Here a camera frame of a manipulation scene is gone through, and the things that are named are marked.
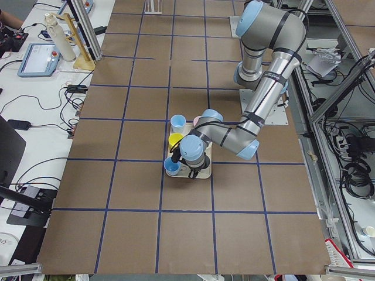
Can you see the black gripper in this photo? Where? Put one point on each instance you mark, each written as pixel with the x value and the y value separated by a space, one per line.
pixel 195 169

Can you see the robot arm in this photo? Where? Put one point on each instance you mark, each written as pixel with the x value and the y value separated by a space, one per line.
pixel 273 41

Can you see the blue cup at tray end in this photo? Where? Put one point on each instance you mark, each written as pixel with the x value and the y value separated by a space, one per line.
pixel 171 168

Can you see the yellow cup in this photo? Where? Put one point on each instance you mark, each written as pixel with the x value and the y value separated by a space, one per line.
pixel 173 140

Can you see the blue cup near pink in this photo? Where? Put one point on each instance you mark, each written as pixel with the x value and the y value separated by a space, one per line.
pixel 178 123

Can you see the beige serving tray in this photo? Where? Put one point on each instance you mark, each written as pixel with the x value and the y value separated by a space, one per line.
pixel 202 174

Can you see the wooden mug tree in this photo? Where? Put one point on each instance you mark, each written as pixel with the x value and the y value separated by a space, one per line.
pixel 83 61

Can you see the crumpled white paper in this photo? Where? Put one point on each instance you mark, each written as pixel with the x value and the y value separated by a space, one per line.
pixel 324 61

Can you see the black power adapter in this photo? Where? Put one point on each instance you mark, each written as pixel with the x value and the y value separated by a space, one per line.
pixel 19 124

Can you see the blue teach pendant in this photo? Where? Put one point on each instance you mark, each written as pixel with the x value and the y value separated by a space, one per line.
pixel 40 60

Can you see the beige water bottle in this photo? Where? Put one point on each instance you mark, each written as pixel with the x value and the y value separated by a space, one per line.
pixel 58 36

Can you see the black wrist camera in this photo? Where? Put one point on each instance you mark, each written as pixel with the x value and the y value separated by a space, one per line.
pixel 176 154

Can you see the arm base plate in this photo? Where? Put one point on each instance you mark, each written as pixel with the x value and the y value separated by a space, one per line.
pixel 234 20
pixel 277 115

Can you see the white wire cup rack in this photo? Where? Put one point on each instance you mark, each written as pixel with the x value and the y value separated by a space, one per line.
pixel 153 7

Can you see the aluminium frame post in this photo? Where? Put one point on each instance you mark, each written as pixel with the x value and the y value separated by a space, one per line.
pixel 83 21

